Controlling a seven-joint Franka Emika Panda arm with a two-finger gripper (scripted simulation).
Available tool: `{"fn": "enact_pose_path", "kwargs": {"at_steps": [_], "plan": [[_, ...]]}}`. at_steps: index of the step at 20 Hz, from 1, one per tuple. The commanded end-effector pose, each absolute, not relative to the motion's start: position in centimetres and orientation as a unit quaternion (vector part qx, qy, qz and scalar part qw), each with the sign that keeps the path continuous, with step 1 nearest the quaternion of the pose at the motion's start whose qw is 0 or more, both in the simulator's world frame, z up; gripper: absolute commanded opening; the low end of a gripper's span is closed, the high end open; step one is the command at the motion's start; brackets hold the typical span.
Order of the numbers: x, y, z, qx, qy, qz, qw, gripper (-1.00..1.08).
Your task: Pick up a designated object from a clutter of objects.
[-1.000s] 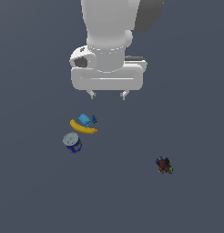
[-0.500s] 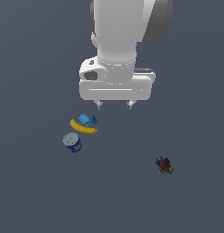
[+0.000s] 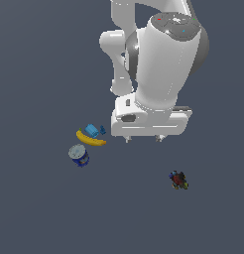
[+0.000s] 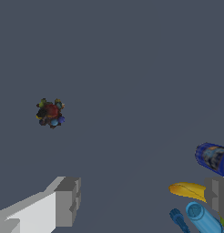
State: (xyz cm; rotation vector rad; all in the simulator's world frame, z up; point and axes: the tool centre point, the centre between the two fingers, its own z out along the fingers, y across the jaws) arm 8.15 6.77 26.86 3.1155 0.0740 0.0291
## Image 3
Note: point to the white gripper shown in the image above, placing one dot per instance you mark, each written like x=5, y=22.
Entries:
x=147, y=124

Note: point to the small dark blue block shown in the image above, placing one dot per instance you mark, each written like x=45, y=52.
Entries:
x=102, y=129

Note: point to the light blue cup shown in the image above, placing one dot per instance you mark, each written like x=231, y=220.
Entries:
x=92, y=130

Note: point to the yellow banana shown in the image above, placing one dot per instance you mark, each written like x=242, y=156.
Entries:
x=90, y=138

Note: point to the dark multicoloured toy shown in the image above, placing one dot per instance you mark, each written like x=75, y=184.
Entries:
x=178, y=180

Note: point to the blue can with grey lid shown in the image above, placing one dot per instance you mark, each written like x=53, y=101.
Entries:
x=79, y=155

